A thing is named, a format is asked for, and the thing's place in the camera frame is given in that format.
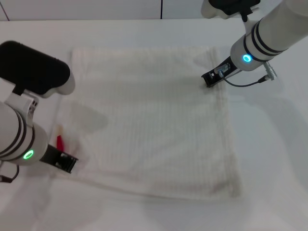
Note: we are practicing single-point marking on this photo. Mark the white ribbed towel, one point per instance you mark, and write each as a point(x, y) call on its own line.
point(154, 125)

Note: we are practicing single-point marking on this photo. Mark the white and silver left arm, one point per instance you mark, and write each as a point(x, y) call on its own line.
point(14, 134)

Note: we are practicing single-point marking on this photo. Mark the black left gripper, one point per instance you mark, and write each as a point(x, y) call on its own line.
point(51, 156)

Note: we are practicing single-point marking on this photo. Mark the white and silver right arm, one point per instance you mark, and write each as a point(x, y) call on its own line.
point(272, 36)

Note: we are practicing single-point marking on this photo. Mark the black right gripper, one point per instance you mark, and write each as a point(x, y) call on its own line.
point(227, 71)

